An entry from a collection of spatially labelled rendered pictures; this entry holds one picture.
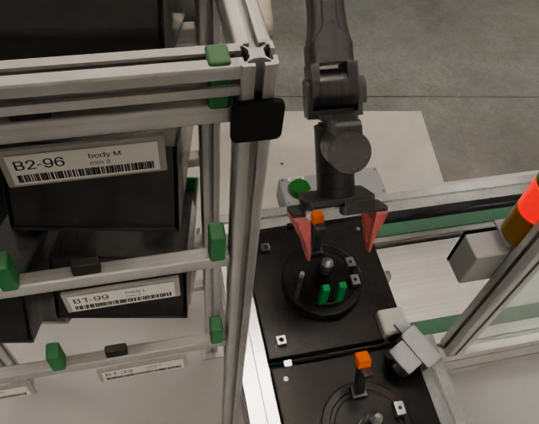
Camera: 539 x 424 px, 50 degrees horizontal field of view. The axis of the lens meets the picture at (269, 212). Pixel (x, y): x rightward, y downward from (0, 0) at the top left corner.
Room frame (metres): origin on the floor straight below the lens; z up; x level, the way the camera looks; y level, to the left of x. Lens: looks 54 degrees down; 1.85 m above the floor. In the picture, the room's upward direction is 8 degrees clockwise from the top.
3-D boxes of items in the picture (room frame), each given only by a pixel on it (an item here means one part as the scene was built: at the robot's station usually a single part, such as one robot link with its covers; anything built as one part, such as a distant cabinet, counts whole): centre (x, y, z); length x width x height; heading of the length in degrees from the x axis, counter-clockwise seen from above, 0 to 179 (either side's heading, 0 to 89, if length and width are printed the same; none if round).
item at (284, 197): (0.73, -0.12, 0.93); 0.21 x 0.07 x 0.06; 108
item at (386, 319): (0.44, -0.23, 0.97); 0.05 x 0.05 x 0.04; 18
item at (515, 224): (0.45, -0.32, 1.28); 0.05 x 0.05 x 0.05
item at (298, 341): (0.50, -0.11, 0.96); 0.24 x 0.24 x 0.02; 18
